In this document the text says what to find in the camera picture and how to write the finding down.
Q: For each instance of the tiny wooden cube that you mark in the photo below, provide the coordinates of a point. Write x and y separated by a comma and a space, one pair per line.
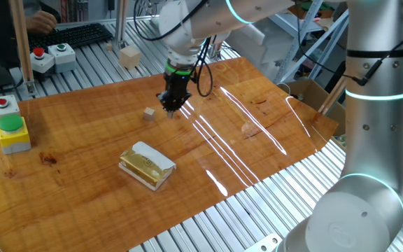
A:
109, 46

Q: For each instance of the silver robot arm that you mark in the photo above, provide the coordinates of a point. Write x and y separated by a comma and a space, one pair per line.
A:
376, 140

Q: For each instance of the cardboard box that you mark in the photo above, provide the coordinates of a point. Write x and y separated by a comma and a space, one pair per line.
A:
313, 98

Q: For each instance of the metal shelf frame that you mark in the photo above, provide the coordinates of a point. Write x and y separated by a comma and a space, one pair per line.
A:
303, 42

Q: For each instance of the white foam blocks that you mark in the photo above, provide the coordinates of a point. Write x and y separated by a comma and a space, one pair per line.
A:
257, 45

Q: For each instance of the gold tissue pack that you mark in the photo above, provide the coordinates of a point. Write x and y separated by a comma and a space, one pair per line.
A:
145, 166

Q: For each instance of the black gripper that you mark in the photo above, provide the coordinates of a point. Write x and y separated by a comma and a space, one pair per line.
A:
177, 85

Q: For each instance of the large wooden cube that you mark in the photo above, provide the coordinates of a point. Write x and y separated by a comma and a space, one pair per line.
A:
129, 57

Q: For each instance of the grey box small green button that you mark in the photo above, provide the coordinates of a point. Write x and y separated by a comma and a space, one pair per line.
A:
62, 57

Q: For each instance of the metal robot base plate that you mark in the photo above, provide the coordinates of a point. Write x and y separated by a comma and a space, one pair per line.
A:
262, 243

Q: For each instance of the glossy wood grain mat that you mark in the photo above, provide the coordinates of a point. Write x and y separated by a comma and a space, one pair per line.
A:
100, 157

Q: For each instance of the white box red button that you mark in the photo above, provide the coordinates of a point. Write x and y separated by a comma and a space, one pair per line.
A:
2, 110

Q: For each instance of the small wooden block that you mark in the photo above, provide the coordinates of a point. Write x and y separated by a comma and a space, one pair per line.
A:
149, 114

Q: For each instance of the yellow box green button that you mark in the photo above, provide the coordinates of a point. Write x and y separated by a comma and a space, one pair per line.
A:
12, 134

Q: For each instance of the grey box red button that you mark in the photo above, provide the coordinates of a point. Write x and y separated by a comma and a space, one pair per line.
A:
40, 61

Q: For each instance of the aluminium frame post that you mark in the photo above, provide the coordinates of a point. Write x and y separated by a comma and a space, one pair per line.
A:
120, 24

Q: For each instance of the black keyboard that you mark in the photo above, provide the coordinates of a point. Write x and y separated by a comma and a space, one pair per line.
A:
72, 35

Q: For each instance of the wood coloured post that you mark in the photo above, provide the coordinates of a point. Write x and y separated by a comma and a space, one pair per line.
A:
23, 45
332, 94

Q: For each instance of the person hand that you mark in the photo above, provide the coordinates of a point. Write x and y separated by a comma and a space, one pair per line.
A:
41, 21

